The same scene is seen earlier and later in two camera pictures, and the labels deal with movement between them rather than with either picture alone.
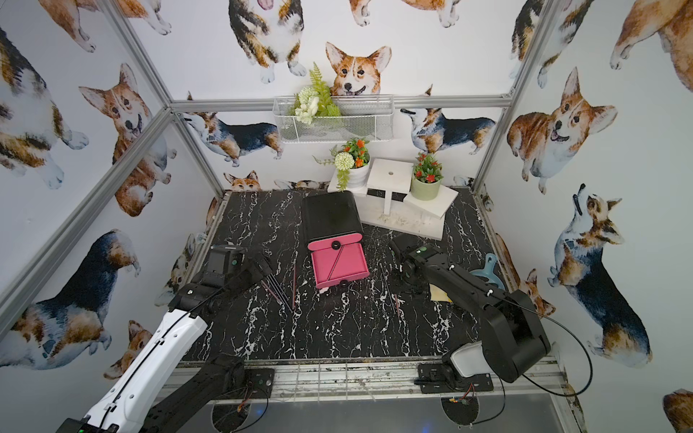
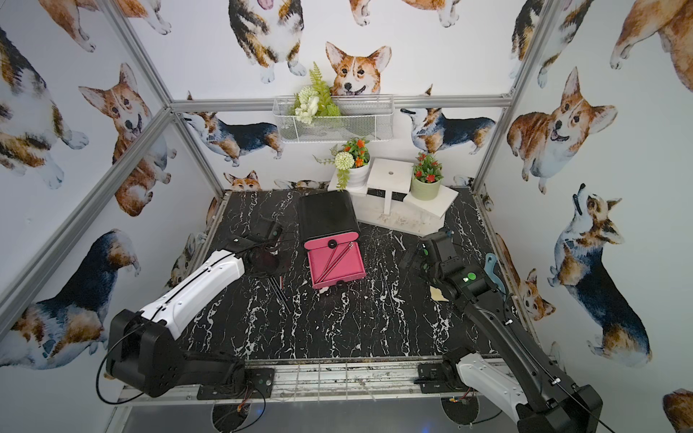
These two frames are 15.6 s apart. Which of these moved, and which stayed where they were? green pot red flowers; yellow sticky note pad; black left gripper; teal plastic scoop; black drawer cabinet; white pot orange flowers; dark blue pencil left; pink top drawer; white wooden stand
Moved: black left gripper
Stayed: white pot orange flowers; yellow sticky note pad; black drawer cabinet; pink top drawer; green pot red flowers; dark blue pencil left; white wooden stand; teal plastic scoop
